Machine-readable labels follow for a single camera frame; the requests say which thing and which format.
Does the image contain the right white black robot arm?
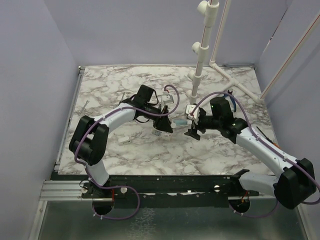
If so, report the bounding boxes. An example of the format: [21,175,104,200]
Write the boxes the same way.
[185,97,319,210]

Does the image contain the white staple box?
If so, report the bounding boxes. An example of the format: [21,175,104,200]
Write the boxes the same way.
[118,136,131,145]

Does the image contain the white PVC pipe frame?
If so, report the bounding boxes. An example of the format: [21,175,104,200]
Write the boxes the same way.
[185,0,320,116]

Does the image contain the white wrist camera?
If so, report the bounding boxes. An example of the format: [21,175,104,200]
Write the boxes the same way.
[184,104,200,124]
[160,94,174,107]

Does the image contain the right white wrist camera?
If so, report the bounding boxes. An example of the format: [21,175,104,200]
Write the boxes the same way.
[184,104,200,124]

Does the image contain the aluminium extrusion rail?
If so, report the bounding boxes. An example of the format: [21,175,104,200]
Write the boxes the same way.
[39,180,82,201]

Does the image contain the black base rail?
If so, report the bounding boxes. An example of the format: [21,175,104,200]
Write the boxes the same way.
[50,172,263,209]

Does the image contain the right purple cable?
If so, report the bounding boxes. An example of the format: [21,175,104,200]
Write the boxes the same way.
[189,91,320,218]

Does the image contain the small silver wrench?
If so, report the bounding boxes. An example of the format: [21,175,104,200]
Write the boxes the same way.
[78,100,90,116]

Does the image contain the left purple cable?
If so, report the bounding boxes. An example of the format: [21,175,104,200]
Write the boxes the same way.
[74,84,180,221]

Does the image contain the blue handled pliers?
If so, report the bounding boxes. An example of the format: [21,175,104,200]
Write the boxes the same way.
[223,90,237,113]

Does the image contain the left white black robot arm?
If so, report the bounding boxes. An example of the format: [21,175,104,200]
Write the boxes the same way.
[68,85,173,198]

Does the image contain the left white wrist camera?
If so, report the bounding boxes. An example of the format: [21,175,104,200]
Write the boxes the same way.
[160,94,174,107]

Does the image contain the purple cable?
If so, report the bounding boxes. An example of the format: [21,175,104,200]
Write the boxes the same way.
[189,91,320,218]
[74,84,180,221]

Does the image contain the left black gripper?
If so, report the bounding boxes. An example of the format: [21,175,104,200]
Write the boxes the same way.
[143,103,173,133]

